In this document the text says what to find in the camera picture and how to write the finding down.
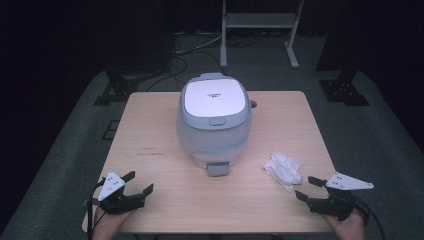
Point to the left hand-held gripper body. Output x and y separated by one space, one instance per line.
116 201

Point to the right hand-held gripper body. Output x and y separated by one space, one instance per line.
333 205

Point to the white tissue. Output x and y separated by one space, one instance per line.
283 168

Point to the white grey pedal bin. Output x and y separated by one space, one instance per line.
213 100

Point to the person's left hand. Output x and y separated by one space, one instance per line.
106 226

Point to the person's right hand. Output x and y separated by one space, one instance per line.
348 228

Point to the grey tape strip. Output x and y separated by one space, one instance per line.
90 202

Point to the dark floor socket box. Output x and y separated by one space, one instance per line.
111 130

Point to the black stand base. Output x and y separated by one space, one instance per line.
345 91
116 88

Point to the white metal stand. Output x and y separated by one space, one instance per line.
258 20

